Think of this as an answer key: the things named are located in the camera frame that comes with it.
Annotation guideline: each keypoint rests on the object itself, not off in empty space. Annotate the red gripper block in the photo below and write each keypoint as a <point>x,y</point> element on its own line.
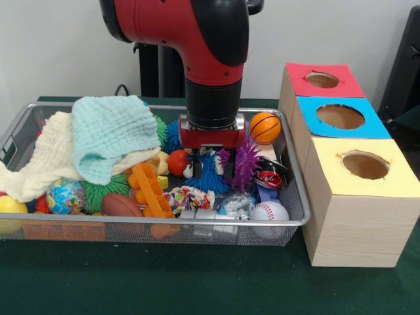
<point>213,139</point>

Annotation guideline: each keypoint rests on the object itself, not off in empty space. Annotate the black upright panel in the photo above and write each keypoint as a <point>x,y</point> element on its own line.
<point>403,65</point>

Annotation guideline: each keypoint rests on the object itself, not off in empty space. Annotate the brown toy football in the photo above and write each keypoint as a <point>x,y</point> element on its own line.
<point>120,205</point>

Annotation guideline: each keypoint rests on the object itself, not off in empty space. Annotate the white toy baseball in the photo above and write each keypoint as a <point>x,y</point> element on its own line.
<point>269,211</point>

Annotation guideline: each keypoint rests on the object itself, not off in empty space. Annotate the purple spiky rubber ball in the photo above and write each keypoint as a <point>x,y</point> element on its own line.
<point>247,160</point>

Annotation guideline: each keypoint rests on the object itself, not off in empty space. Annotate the blue spiky toy with eyes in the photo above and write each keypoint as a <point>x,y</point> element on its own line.
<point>210,178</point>

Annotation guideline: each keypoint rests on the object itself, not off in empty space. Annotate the orange plastic building brick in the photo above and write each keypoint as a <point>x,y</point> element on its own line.
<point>152,193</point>

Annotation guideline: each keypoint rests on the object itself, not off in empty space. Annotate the globe print ball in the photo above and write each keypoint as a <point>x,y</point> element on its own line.
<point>66,196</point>

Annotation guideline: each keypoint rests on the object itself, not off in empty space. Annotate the orange toy basketball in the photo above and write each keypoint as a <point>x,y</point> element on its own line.
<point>265,128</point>

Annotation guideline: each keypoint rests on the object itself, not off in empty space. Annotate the wooden box with three holes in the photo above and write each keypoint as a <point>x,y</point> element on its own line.
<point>354,229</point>

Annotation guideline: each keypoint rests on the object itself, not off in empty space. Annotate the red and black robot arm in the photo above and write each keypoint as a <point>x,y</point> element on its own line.
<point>197,39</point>

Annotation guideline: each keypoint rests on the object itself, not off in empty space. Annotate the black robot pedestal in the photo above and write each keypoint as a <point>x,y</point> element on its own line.
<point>164,72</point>

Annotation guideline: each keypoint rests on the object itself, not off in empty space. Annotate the shallow silver mesh bin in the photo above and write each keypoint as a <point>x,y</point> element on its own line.
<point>131,233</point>

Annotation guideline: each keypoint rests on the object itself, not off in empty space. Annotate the dark green side-table cloth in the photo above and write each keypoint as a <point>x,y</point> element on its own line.
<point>410,119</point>

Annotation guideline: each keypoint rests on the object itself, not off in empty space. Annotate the cream waffle cloth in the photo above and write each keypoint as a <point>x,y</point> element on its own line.
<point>42,164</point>

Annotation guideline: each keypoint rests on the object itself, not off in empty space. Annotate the dark green table cloth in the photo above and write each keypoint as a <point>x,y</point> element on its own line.
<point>197,279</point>

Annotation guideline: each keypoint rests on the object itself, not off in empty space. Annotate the mint waffle cloth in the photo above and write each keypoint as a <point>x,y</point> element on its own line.
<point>108,131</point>

